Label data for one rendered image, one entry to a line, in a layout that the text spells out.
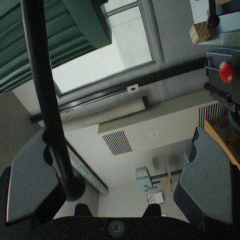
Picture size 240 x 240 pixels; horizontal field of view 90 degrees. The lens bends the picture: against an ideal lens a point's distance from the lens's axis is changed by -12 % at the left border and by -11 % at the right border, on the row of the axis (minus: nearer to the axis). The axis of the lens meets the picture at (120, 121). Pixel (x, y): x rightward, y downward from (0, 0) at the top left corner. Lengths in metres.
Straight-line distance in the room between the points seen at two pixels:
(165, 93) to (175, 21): 0.81
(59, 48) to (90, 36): 0.05
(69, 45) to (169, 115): 1.50
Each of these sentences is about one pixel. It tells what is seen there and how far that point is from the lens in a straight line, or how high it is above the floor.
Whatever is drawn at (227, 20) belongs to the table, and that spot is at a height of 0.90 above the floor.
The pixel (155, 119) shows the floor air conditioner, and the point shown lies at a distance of 1.62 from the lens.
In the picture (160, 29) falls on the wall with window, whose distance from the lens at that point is 1.60.
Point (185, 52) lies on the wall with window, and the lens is 1.73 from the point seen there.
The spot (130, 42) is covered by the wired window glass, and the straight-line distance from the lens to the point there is 1.63.
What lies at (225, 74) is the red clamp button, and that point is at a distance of 0.23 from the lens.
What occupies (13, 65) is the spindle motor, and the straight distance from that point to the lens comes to 0.24.
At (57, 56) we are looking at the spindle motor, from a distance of 0.21.
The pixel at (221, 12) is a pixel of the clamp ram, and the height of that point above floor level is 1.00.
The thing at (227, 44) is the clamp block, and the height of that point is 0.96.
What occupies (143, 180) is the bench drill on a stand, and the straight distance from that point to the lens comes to 2.33.
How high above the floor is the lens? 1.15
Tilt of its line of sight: 11 degrees up
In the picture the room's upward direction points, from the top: 106 degrees counter-clockwise
